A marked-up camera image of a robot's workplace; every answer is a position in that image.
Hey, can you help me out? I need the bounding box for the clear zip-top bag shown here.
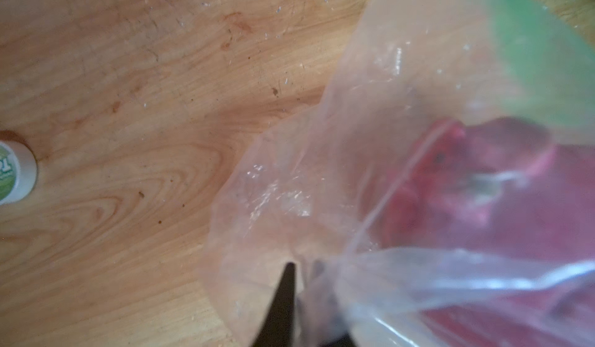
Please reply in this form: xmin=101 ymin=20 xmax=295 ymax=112
xmin=203 ymin=0 xmax=594 ymax=346

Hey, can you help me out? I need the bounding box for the small white towel tablet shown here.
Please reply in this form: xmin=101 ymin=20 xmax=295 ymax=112
xmin=1 ymin=141 xmax=37 ymax=205

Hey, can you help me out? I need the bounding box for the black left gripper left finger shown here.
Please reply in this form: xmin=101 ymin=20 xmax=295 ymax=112
xmin=252 ymin=263 xmax=296 ymax=347

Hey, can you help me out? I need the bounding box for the pink dragon fruit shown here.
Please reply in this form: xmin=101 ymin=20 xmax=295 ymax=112
xmin=373 ymin=117 xmax=594 ymax=346

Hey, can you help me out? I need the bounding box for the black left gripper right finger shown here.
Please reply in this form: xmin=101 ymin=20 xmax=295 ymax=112
xmin=311 ymin=259 xmax=356 ymax=347

